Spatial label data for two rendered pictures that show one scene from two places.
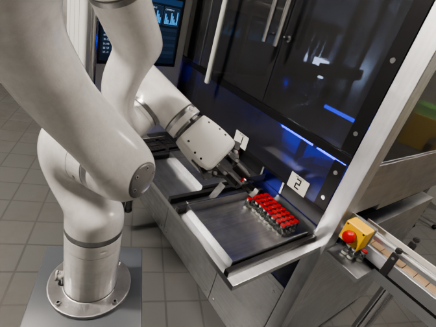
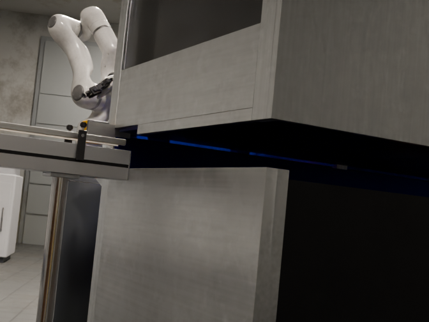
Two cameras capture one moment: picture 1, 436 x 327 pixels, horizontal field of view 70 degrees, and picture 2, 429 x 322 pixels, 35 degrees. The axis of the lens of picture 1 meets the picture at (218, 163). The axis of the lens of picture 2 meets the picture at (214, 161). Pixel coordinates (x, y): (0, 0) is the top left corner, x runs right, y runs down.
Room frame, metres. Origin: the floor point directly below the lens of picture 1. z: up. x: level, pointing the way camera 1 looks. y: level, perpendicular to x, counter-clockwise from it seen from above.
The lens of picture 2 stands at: (1.78, -2.62, 0.78)
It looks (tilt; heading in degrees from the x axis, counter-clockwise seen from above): 4 degrees up; 104
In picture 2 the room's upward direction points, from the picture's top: 6 degrees clockwise
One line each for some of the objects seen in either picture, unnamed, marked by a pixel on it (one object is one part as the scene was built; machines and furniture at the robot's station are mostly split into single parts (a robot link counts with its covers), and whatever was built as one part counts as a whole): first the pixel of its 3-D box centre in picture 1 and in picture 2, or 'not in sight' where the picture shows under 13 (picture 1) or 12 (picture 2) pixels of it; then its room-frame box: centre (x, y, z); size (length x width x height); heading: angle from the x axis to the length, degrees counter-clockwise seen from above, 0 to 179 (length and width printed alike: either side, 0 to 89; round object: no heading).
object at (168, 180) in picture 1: (226, 196); not in sight; (1.01, -0.07, 0.87); 0.70 x 0.48 x 0.02; 43
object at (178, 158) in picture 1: (217, 166); not in sight; (1.18, 0.00, 0.90); 0.34 x 0.26 x 0.04; 133
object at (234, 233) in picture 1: (247, 222); not in sight; (0.86, -0.15, 0.90); 0.34 x 0.26 x 0.04; 133
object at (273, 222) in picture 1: (266, 215); not in sight; (0.92, -0.22, 0.90); 0.18 x 0.02 x 0.05; 42
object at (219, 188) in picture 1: (206, 193); not in sight; (0.94, 0.01, 0.91); 0.14 x 0.03 x 0.06; 134
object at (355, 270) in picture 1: (351, 259); not in sight; (0.85, -0.53, 0.87); 0.14 x 0.13 x 0.02; 133
